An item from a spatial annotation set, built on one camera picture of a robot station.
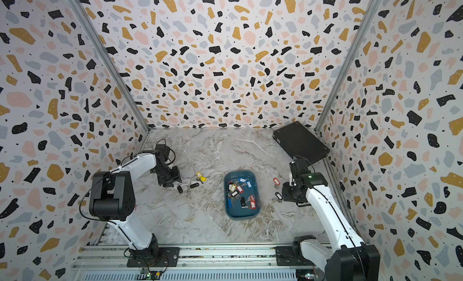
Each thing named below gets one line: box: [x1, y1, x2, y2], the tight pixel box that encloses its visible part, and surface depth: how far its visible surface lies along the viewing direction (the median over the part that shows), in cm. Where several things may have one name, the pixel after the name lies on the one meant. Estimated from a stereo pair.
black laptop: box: [272, 121, 331, 167], surface depth 112 cm
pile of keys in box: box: [227, 177, 257, 210], surface depth 94 cm
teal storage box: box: [223, 170, 261, 221], surface depth 89 cm
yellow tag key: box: [196, 171, 208, 183], surface depth 100 cm
